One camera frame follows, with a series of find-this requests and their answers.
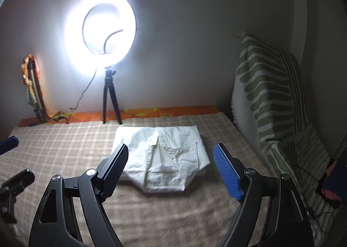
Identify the orange patterned bed sheet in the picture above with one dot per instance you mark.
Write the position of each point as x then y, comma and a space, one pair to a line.
151, 112

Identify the colourful hanging cloth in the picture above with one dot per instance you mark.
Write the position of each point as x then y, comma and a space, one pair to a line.
27, 73

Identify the red and blue object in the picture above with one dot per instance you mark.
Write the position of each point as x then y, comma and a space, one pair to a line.
332, 182

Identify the green striped white pillow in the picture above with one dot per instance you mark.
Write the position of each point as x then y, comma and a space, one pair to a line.
265, 87

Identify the black mini tripod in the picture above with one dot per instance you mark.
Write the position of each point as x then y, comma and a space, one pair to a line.
108, 95

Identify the folded black metal stand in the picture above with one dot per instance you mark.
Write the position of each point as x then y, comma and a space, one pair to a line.
40, 106

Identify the white shirt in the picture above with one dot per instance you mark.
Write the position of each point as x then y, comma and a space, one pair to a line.
168, 154

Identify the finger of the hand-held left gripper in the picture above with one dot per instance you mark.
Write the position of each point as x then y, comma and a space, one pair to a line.
19, 182
9, 144

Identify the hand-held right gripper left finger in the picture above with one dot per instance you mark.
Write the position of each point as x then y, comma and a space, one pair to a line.
116, 171

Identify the beige checked blanket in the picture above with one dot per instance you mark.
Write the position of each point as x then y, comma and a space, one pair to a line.
176, 222

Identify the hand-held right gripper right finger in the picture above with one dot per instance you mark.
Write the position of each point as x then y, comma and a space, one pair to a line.
226, 171

